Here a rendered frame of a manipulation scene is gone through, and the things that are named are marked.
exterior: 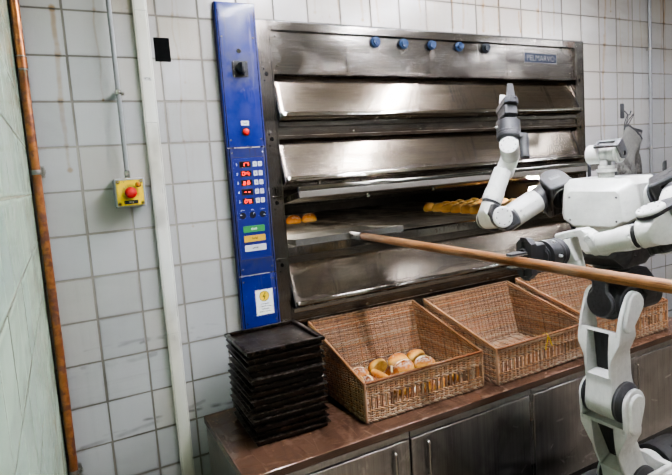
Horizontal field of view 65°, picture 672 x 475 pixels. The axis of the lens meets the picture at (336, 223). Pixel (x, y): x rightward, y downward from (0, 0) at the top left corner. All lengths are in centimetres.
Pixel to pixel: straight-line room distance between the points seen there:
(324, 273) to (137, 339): 80
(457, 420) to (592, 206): 92
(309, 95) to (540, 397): 158
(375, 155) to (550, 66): 124
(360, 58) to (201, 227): 102
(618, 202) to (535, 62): 140
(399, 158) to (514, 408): 117
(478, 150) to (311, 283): 110
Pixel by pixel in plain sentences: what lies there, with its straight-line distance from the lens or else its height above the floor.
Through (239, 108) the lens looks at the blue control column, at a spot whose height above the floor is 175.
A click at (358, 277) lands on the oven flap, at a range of 240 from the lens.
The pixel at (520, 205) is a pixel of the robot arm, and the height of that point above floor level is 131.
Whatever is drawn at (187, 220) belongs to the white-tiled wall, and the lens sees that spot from 210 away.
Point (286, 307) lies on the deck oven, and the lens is 227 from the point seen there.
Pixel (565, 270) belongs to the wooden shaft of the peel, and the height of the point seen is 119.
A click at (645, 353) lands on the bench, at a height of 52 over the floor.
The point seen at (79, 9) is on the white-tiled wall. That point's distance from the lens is 214.
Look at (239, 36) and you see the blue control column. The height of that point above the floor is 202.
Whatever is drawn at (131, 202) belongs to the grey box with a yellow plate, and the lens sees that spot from 199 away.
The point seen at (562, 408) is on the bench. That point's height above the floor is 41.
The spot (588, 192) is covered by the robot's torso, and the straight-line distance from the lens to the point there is 197.
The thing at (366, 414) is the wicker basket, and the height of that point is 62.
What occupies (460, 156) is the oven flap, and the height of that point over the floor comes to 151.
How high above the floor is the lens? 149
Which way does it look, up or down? 6 degrees down
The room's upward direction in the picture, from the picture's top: 4 degrees counter-clockwise
